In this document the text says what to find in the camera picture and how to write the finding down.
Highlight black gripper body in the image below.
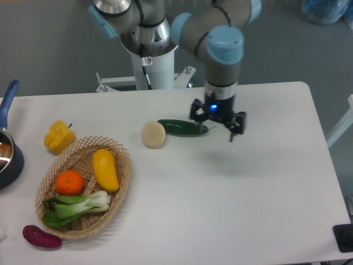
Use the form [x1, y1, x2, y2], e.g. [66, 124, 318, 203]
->
[199, 92, 235, 122]

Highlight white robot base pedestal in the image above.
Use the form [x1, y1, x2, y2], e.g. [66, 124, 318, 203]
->
[96, 47, 196, 93]

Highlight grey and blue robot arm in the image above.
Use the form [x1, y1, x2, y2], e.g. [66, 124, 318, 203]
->
[88, 1, 261, 136]

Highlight black device at table edge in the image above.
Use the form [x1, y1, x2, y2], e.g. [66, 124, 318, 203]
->
[333, 224, 353, 253]

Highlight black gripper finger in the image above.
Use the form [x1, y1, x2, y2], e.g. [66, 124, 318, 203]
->
[190, 99, 206, 132]
[224, 112, 246, 142]

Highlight yellow bell pepper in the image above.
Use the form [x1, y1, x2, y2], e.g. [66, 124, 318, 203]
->
[44, 120, 76, 154]

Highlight yellow mango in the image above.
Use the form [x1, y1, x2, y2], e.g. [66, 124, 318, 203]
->
[92, 149, 120, 192]

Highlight orange fruit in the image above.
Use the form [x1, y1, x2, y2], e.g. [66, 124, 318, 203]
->
[55, 170, 84, 195]

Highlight blue-handled saucepan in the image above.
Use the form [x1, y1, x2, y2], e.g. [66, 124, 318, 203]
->
[1, 79, 24, 189]

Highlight dark green cucumber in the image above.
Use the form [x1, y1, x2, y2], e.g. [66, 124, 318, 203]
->
[157, 119, 214, 137]

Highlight white frame bar right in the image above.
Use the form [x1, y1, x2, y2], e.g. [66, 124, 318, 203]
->
[326, 94, 352, 148]

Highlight green bok choy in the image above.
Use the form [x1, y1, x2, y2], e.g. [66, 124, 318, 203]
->
[42, 190, 110, 229]

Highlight blue plastic bag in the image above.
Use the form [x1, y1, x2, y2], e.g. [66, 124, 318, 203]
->
[301, 0, 352, 25]

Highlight woven wicker basket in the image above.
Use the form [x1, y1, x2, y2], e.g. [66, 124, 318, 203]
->
[34, 135, 132, 240]

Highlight purple sweet potato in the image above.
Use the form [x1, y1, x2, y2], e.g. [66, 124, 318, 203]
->
[22, 225, 62, 248]

